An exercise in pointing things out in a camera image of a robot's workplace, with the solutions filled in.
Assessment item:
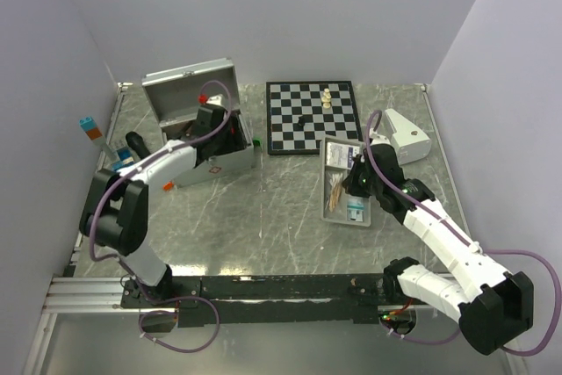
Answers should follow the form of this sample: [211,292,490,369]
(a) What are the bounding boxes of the bag of cotton swabs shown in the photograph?
[327,172,345,212]

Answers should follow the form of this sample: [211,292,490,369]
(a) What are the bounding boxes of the black grey chessboard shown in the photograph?
[265,81,363,155]

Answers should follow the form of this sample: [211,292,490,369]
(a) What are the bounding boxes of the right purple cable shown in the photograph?
[366,110,557,357]

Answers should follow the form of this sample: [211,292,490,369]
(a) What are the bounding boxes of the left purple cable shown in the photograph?
[90,80,234,354]

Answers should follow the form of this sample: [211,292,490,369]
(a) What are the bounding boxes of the teal striped wipe packet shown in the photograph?
[346,196,365,222]

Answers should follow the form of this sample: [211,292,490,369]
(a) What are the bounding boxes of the toy brick tower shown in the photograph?
[79,117,134,171]

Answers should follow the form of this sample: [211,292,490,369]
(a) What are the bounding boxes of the purple cable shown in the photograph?
[366,110,557,357]
[90,80,234,354]

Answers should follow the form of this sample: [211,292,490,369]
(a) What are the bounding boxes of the white gauze pad packet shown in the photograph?
[325,141,361,169]

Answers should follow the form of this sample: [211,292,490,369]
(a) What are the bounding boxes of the grey plastic tray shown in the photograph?
[321,135,371,227]

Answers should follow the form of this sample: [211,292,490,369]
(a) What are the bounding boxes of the black microphone orange ring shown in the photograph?
[125,130,174,191]

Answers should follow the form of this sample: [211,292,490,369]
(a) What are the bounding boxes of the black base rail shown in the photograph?
[120,273,409,328]

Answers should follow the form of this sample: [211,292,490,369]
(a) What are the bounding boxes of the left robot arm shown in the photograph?
[80,95,235,306]

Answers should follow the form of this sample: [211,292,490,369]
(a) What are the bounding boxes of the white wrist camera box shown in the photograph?
[206,94,229,110]

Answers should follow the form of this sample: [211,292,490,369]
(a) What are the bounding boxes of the metal first aid case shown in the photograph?
[141,58,255,187]

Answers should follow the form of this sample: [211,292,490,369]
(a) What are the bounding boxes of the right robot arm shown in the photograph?
[342,144,534,355]

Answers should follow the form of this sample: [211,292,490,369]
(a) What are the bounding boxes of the white plastic wedge housing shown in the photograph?
[384,109,432,165]

